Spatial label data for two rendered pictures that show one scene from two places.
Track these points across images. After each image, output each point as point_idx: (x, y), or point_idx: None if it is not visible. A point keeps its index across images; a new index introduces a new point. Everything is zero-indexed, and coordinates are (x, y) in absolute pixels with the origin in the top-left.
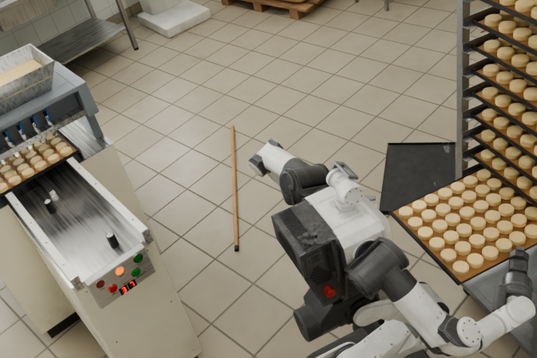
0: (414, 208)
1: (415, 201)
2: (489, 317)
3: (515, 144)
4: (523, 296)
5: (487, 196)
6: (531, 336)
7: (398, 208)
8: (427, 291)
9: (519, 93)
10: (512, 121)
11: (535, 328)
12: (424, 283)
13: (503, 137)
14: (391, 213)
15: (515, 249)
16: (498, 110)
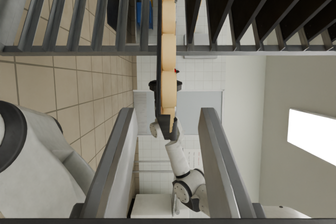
0: (173, 68)
1: (175, 46)
2: (182, 150)
3: (262, 5)
4: (178, 118)
5: None
6: (21, 47)
7: (158, 81)
8: (45, 126)
9: None
10: (294, 0)
11: (48, 52)
12: (22, 112)
13: None
14: (170, 119)
15: (181, 84)
16: None
